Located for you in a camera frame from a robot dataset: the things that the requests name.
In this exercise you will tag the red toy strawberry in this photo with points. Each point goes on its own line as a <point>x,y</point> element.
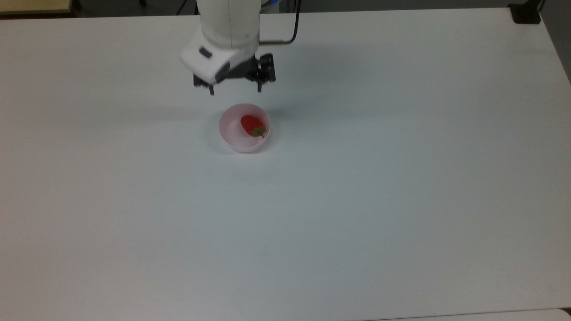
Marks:
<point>250,122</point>

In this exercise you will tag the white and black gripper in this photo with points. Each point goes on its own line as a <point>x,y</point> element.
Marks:
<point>209,60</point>

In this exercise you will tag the black stand base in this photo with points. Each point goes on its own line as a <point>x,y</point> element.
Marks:
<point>526,13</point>

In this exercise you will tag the pink plastic bowl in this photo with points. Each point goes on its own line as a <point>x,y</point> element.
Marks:
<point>232,136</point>

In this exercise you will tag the wooden table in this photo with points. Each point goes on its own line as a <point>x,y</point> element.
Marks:
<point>35,6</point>

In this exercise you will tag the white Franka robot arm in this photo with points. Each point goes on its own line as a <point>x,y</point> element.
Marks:
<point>229,22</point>

